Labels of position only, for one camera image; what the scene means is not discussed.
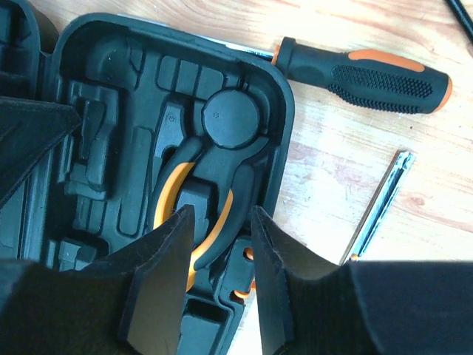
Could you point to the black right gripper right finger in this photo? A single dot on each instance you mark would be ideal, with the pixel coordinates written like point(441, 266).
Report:
point(308, 305)

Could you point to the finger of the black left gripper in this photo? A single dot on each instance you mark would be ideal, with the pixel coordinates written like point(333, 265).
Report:
point(29, 130)

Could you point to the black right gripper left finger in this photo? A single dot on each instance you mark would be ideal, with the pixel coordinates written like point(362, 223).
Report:
point(129, 302)

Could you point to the black plastic tool case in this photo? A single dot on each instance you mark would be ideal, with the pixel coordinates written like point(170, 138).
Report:
point(140, 89)

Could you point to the orange black pliers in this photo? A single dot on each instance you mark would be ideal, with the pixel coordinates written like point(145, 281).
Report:
point(220, 191)

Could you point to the silver orange utility knife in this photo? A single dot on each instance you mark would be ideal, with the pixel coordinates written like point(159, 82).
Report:
point(378, 206)

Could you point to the black orange screwdriver handle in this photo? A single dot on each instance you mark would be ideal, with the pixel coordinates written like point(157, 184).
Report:
point(365, 78)

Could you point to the orange grid handle tool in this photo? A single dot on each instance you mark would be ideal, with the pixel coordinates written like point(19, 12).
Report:
point(462, 16)

